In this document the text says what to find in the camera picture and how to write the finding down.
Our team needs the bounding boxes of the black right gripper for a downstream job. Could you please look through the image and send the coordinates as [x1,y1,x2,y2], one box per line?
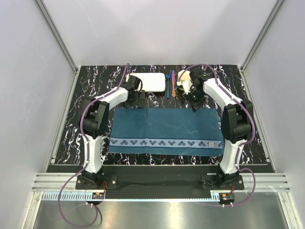
[183,88,206,113]

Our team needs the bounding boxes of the white rectangular plate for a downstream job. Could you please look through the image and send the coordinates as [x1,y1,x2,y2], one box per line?
[126,73,166,93]

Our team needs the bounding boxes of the yellow mug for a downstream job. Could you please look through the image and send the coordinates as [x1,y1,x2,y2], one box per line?
[177,70,191,82]

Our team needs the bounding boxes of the blue small fork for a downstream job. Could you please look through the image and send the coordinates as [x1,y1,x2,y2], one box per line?
[166,74,171,99]

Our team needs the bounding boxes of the blue patterned cloth placemat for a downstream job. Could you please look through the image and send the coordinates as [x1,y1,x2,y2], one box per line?
[109,108,224,156]

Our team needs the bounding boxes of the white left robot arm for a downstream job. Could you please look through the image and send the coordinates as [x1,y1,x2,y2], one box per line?
[79,75,143,189]

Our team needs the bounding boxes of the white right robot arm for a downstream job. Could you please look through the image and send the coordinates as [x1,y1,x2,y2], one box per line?
[181,68,255,189]

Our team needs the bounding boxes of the pink orange knife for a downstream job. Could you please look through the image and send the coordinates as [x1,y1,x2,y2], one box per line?
[171,70,176,98]

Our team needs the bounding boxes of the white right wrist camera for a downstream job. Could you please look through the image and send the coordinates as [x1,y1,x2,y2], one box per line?
[177,80,193,94]

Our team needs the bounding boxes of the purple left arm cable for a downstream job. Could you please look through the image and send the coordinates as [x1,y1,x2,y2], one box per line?
[58,62,131,226]

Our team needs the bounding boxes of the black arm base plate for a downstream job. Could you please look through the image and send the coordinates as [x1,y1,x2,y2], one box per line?
[76,165,244,190]

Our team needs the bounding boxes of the left aluminium frame post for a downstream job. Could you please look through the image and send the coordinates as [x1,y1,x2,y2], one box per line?
[34,0,78,73]

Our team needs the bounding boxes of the aluminium frame post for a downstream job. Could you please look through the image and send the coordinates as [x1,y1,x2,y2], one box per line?
[34,0,78,73]
[241,0,285,70]

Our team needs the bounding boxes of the grey cable duct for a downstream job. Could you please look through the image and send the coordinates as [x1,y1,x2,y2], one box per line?
[41,192,236,201]

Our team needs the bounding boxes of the aluminium front rail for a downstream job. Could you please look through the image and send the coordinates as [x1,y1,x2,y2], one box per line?
[32,173,290,192]

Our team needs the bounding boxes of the right aluminium frame post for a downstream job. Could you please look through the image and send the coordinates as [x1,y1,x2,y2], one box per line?
[241,0,285,70]

